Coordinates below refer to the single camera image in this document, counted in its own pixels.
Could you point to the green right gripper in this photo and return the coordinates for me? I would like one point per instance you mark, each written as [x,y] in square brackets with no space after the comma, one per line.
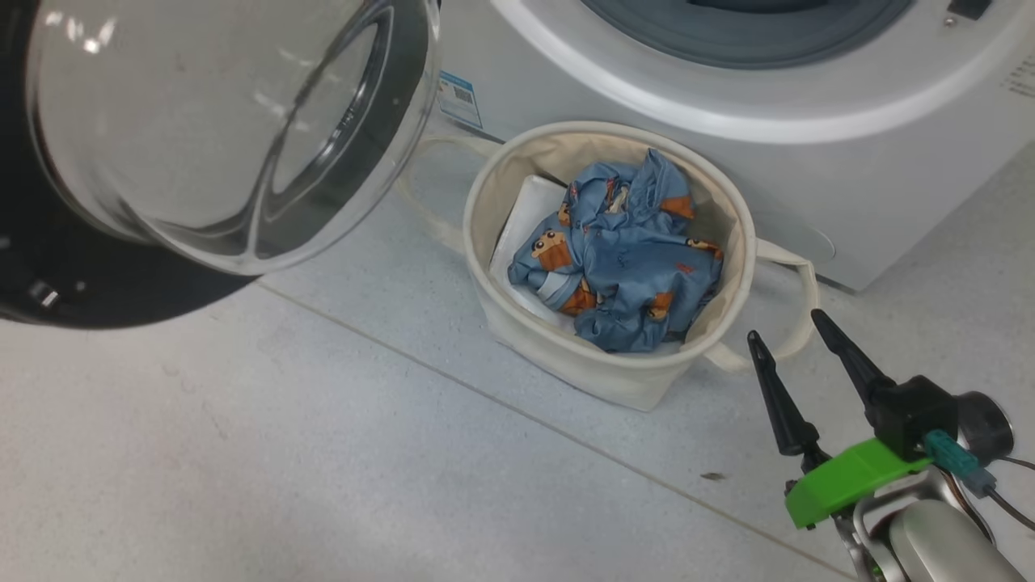
[841,485]

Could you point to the blue patterned garment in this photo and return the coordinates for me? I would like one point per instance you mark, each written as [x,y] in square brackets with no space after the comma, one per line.
[631,267]

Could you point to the round black glass washer door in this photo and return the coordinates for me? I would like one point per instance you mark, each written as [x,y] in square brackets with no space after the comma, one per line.
[226,121]

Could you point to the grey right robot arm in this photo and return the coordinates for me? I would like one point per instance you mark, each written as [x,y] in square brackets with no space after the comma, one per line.
[946,546]

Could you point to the white front-load washing machine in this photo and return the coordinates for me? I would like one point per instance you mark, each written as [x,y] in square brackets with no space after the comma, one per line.
[808,186]

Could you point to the cream fabric laundry basket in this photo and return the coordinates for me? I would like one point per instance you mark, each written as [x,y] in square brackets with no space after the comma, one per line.
[614,380]

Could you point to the dark grey block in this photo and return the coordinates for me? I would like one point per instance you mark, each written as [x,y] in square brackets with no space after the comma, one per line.
[969,8]

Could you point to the white flat pad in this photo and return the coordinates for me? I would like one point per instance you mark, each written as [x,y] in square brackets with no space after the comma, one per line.
[525,218]

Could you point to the blue energy label sticker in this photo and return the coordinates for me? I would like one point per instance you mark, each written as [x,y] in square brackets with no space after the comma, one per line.
[459,99]

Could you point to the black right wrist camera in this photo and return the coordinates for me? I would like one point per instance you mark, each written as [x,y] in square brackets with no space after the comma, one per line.
[914,416]

